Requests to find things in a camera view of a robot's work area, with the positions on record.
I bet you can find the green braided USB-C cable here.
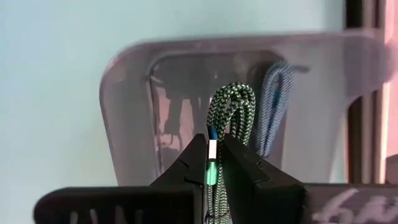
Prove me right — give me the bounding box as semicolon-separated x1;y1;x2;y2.
203;82;257;224

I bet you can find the black aluminium table frame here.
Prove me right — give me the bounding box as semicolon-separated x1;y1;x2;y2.
345;0;388;184

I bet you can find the clear plastic bin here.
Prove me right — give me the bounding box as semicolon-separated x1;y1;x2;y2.
98;29;394;187

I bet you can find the blue braided USB-C cable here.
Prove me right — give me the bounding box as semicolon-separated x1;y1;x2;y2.
255;60;295;159

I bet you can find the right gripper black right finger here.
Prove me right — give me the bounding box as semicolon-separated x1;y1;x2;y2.
221;133;398;224

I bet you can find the teal table mat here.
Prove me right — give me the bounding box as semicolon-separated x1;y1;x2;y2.
0;0;348;224

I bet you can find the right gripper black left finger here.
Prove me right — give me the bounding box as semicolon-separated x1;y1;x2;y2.
32;133;208;224

